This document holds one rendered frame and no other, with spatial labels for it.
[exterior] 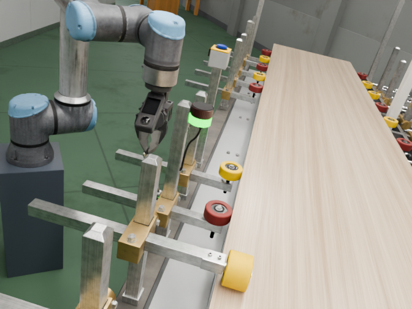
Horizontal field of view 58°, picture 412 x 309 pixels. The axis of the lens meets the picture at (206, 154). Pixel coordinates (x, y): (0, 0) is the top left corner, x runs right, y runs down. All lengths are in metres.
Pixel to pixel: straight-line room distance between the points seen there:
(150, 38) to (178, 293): 0.74
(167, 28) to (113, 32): 0.15
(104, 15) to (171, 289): 0.80
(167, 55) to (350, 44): 5.00
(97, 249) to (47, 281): 1.47
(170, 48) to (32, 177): 0.99
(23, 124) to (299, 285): 1.20
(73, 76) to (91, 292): 1.10
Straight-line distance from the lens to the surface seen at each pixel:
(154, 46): 0.93
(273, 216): 1.12
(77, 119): 1.69
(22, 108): 1.63
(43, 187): 1.76
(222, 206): 1.09
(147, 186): 0.81
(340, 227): 1.20
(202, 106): 0.98
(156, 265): 1.16
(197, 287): 1.24
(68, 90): 1.65
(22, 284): 2.06
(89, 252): 0.61
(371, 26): 5.64
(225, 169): 1.26
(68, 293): 2.00
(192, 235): 1.40
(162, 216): 1.08
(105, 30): 0.98
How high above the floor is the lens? 1.54
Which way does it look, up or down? 29 degrees down
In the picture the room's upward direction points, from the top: 13 degrees clockwise
